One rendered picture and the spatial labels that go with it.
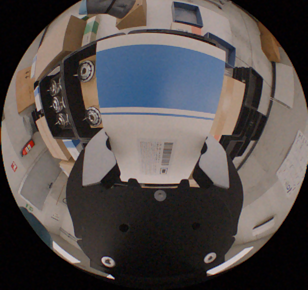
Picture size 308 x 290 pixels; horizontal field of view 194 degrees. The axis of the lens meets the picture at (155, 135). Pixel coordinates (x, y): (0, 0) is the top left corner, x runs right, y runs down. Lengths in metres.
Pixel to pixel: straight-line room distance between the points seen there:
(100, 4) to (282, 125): 3.11
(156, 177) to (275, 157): 2.91
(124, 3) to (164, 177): 0.61
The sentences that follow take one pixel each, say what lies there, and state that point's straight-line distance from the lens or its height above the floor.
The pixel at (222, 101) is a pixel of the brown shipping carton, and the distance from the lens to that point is 0.47.
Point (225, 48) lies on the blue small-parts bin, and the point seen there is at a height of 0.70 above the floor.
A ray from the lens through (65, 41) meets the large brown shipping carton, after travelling 0.64.
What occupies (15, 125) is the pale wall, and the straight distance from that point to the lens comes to 3.17.
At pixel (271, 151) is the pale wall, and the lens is 2.98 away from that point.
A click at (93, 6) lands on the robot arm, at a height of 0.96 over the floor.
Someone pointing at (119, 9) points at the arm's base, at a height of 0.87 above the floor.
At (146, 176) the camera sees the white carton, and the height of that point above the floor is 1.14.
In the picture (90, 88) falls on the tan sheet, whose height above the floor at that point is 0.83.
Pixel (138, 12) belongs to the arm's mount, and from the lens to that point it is 0.53.
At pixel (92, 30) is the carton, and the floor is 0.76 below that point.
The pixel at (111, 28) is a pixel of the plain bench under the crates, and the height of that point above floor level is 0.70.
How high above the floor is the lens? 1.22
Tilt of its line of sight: 58 degrees down
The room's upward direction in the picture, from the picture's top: 180 degrees counter-clockwise
